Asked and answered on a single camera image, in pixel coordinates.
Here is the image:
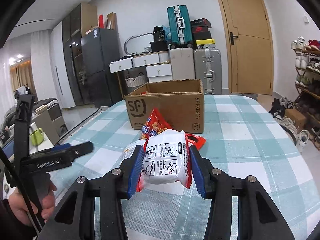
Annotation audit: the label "white red snack bag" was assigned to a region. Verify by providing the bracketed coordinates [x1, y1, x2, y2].
[121, 139, 146, 160]

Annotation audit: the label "red triangular crisps bag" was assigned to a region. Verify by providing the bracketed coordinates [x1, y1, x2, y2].
[140, 108, 172, 139]

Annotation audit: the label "red chocolate biscuit pack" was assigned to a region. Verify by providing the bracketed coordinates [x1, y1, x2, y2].
[136, 129, 192, 192]

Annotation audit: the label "red black snack pack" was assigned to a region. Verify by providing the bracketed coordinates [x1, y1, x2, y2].
[185, 133, 206, 151]

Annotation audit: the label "person's left hand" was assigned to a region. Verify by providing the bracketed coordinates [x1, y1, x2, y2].
[9, 181, 57, 226]

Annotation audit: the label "black refrigerator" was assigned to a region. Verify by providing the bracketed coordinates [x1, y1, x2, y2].
[81, 28, 122, 108]

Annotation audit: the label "woven laundry basket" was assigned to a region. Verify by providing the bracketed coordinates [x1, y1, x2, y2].
[125, 72, 148, 88]

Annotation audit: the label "small cardboard box on floor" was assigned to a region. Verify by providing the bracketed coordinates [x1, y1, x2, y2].
[285, 108, 307, 132]

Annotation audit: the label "SF cardboard box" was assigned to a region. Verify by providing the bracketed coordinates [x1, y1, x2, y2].
[124, 79, 204, 134]

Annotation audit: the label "white drawer desk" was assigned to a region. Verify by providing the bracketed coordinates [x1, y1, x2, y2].
[109, 51, 173, 82]

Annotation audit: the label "wooden shoe rack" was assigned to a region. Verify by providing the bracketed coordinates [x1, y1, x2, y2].
[294, 50, 319, 150]

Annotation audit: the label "dark glass cabinet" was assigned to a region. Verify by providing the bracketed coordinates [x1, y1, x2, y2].
[62, 3, 98, 106]

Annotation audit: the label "beige suitcase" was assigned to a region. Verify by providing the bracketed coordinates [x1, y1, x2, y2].
[169, 48, 195, 80]

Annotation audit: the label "teal suitcase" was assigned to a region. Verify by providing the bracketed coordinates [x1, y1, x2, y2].
[167, 5, 193, 48]

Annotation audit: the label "silver suitcase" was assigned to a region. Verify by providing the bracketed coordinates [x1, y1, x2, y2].
[194, 48, 222, 95]

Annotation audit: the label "stacked shoe boxes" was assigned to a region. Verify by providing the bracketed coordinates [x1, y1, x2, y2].
[190, 18, 216, 49]

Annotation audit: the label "wooden door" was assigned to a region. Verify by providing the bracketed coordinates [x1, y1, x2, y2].
[218, 0, 274, 95]

